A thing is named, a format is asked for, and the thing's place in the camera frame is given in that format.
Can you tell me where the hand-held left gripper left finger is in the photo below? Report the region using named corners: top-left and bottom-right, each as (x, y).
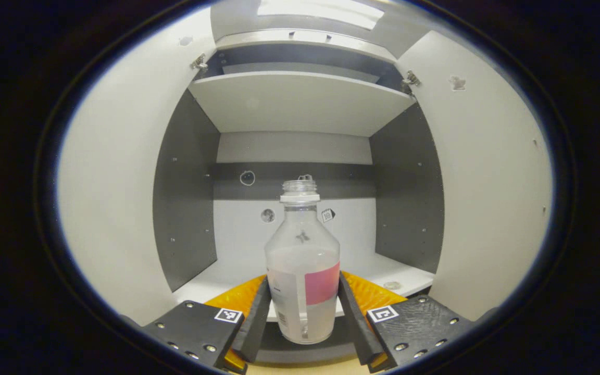
top-left (141, 275), bottom-right (272, 374)

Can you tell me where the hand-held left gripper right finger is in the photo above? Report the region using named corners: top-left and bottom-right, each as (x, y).
top-left (337, 271), bottom-right (475, 373)

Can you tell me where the clear plastic bottle pink label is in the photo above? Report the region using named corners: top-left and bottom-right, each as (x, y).
top-left (265, 176), bottom-right (341, 345)

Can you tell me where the grey cabinet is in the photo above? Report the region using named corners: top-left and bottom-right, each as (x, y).
top-left (153, 29), bottom-right (445, 365)

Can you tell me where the large ceiling light panel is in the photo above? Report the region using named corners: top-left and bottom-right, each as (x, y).
top-left (256, 0), bottom-right (385, 30)

